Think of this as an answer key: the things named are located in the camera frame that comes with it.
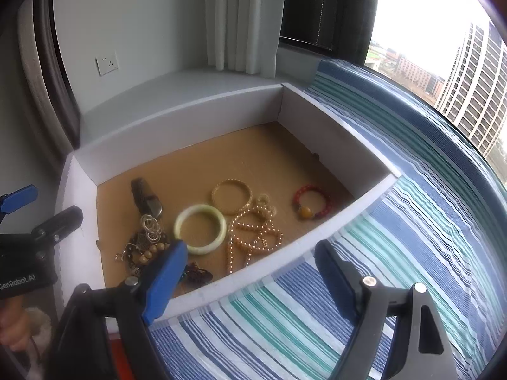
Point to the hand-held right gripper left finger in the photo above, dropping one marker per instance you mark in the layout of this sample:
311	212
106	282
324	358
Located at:
166	277

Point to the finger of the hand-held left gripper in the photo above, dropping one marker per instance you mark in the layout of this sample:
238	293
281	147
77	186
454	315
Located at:
21	198
59	221

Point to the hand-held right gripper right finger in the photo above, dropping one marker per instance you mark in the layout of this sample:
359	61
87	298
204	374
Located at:
334	281

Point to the silver hoop earrings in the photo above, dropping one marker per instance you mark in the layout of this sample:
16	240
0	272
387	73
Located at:
150	225

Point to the dark wrist watch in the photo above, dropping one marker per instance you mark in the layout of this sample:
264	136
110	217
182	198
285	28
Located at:
152	206

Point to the pale jade bangle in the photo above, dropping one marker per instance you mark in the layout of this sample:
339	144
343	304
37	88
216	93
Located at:
200	209

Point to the gold bangle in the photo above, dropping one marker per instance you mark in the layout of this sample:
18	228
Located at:
214	197

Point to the white cardboard box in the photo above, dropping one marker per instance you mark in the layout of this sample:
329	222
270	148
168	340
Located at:
237	146

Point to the person's left hand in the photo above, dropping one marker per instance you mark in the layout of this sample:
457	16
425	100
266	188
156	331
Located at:
14	324

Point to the blue green striped sheet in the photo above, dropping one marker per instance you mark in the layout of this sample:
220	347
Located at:
277	324

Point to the low brown building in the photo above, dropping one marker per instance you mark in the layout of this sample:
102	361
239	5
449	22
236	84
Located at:
414	70

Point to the tall tower building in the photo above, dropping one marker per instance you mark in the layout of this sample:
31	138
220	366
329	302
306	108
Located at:
475	87

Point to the white curtain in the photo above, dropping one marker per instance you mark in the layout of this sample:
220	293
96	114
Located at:
241	19

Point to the window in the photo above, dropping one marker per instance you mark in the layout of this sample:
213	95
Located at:
416	8

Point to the white wall socket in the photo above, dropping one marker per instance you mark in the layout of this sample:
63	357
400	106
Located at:
107	64

